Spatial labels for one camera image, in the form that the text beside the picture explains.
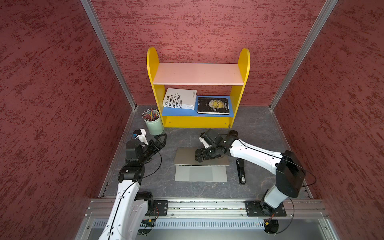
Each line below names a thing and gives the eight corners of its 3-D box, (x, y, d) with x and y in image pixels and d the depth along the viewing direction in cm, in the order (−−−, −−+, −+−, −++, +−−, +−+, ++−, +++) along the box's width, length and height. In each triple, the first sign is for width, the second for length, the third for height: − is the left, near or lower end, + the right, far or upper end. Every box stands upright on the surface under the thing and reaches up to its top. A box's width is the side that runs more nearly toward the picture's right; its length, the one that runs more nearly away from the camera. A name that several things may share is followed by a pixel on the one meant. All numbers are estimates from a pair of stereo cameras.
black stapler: (239, 184, 84) (240, 182, 81) (236, 161, 92) (238, 158, 89) (244, 184, 83) (246, 182, 80) (241, 161, 92) (243, 159, 89)
